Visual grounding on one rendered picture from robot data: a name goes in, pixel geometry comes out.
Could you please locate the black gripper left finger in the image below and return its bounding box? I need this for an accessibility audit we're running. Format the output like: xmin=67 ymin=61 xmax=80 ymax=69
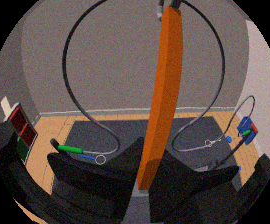
xmin=47 ymin=137 xmax=144 ymax=221

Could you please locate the orange handle with grey loop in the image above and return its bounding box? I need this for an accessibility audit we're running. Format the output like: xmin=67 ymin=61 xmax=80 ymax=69
xmin=136 ymin=0 xmax=183 ymax=190

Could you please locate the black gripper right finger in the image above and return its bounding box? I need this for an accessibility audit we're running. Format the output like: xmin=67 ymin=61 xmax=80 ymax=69
xmin=148 ymin=149 xmax=239 ymax=222

